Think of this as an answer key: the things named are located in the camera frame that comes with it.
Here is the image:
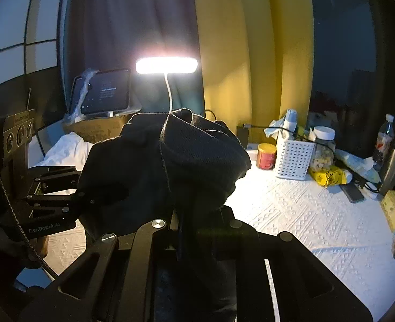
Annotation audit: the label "brown cardboard box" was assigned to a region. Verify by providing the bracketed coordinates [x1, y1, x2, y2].
[62, 112, 134, 145]

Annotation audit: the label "printed wipes pack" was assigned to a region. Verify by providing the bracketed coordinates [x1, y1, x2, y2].
[335, 149, 382, 183]

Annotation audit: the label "black braided cable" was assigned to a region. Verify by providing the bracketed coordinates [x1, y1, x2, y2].
[0, 152, 60, 279]

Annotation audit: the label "white desk lamp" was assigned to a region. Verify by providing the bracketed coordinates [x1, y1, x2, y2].
[135, 56, 198, 115]

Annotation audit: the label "clear jar with white lid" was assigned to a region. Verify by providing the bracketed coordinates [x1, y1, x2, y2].
[308, 126, 336, 173]

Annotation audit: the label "tablet with dark screen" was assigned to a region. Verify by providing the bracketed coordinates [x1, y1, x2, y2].
[68, 68, 132, 116]

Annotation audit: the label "crumpled white cloth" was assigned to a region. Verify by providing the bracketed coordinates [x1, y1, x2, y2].
[45, 132, 95, 166]

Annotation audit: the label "clear water bottle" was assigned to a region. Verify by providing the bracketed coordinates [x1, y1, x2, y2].
[372, 114, 395, 171]

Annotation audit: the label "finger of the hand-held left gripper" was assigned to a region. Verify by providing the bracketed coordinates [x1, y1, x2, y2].
[24, 191, 86, 216]
[28, 166, 83, 192]

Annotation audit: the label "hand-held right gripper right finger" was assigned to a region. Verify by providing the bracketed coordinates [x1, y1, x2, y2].
[184, 205, 374, 322]

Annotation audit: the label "steel tumbler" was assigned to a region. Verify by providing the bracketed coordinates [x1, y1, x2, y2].
[379, 148, 395, 196]

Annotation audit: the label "yellow snack bag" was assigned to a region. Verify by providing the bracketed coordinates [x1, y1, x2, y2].
[308, 166, 352, 187]

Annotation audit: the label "person's left hand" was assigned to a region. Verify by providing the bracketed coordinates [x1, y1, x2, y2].
[0, 226, 50, 270]

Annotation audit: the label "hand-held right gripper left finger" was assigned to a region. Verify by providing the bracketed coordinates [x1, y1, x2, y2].
[18, 208, 184, 322]

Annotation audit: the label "black charger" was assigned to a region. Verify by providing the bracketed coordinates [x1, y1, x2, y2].
[236, 125, 250, 148]

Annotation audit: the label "white perforated plastic basket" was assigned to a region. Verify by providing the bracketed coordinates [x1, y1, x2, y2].
[275, 137, 315, 179]

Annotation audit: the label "red candle jar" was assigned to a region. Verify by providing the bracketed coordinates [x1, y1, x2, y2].
[256, 143, 278, 170]

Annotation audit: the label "pale plastic bottle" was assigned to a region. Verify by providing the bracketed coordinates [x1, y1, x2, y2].
[283, 109, 299, 140]

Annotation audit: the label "dark cloth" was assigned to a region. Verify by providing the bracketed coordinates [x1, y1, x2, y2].
[77, 108, 252, 322]

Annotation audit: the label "black charging cable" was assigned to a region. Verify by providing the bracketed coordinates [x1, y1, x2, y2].
[204, 109, 315, 141]

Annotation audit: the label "dark grey curtain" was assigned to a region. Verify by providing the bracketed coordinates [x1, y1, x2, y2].
[58, 0, 206, 131]

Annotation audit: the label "grey smartphone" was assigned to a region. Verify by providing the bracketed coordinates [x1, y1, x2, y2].
[340, 183, 365, 203]

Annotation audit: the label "yellow tissue box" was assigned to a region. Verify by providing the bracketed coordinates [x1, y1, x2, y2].
[380, 191, 395, 233]

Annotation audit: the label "yellow curtain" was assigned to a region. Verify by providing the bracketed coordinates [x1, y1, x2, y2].
[192, 0, 315, 135]

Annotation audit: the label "dark window pane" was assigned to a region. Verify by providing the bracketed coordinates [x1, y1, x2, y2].
[308, 0, 386, 125]

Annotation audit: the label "crumpled white tissue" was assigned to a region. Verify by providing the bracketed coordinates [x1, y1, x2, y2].
[264, 119, 287, 138]

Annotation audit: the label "black eyeglasses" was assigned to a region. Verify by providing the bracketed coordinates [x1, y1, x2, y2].
[352, 174, 384, 196]

